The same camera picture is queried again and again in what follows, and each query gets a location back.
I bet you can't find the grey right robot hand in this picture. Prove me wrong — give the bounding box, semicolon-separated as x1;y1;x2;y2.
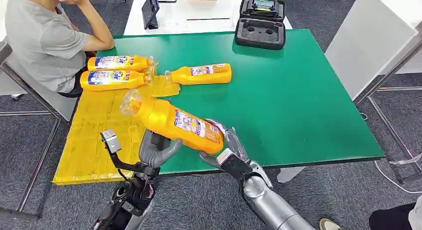
198;117;250;168

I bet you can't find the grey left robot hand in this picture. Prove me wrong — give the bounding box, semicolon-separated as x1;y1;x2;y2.
138;129;183;169

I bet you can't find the orange plastic bottle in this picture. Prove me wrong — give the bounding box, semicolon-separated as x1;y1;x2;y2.
164;63;232;86
119;89;225;156
80;70;154;92
87;55;156;73

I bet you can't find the green table mat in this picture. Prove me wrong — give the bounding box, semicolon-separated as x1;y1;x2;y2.
97;29;386;175

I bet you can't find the person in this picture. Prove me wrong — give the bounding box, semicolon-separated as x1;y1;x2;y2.
4;0;115;98
319;195;422;230

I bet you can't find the white table leg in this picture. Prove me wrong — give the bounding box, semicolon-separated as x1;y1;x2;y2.
277;166;307;184

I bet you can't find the yellow plastic sheet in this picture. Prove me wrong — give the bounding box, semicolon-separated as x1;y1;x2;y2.
52;70;181;186

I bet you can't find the black tablet with stand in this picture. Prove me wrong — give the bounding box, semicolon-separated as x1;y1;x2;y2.
141;0;161;30

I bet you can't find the black foam-lined case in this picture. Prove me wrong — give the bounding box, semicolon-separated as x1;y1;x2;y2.
234;0;287;51

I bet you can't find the white table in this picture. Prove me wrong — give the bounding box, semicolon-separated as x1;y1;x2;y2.
123;0;293;37

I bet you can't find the handheld controller with screen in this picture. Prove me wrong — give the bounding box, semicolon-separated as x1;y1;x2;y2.
252;0;276;12

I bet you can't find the white panel board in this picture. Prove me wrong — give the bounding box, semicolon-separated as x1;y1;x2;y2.
324;0;422;101

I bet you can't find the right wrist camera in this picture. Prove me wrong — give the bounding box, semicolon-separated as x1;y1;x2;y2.
215;148;253;181

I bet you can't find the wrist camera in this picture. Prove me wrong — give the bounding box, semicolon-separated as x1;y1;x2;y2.
215;148;253;181
100;129;147;173

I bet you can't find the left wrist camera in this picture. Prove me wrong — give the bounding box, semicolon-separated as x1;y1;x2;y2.
100;129;147;173

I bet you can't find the white seat with steel frame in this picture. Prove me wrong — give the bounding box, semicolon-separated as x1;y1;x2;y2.
0;40;78;223

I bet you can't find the white cable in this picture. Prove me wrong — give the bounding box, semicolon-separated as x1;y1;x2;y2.
374;161;422;195

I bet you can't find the steel frame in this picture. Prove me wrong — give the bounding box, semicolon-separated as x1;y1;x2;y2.
352;37;422;185

